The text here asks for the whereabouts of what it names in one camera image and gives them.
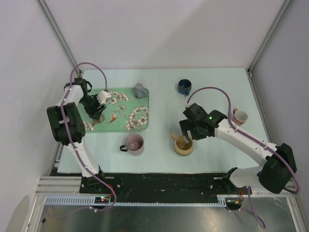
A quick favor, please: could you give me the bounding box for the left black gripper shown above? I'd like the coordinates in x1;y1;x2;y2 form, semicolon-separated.
79;94;106;120

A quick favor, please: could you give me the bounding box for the dark brown gold mug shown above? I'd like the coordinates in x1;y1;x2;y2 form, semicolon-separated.
91;114;105;126

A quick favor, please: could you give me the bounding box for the tan round ceramic mug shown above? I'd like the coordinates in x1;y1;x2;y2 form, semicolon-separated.
171;133;194;157

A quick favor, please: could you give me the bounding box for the dark blue glazed mug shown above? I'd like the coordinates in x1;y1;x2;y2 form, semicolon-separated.
177;79;192;96

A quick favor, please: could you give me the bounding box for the grey tapered mug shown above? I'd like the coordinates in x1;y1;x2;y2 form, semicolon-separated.
134;83;149;98

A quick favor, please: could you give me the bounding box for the lilac mug black handle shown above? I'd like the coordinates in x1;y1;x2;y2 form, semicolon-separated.
119;134;144;156

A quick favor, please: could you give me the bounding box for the pink patterned small mug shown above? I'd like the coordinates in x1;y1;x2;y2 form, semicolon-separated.
233;108;248;126

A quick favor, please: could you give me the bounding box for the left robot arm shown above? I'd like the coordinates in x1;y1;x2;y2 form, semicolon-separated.
47;77;107;193

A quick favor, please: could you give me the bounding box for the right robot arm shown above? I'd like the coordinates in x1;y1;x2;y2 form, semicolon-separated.
179;103;297;194

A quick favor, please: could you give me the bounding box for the green floral serving tray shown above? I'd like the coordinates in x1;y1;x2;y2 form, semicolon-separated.
78;87;149;133

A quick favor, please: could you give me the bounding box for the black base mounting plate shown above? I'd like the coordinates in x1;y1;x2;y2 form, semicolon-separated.
79;173;248;204

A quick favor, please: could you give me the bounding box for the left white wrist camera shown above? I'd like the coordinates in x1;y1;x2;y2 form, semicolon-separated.
97;90;112;105

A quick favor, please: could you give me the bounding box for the grey slotted cable duct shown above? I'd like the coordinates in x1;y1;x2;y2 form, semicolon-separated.
45;196;226;207

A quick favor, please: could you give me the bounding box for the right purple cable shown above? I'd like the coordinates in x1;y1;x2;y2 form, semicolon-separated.
184;87;300;229

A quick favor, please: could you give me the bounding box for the aluminium frame rail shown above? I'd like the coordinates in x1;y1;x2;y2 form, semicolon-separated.
36;0;77;68

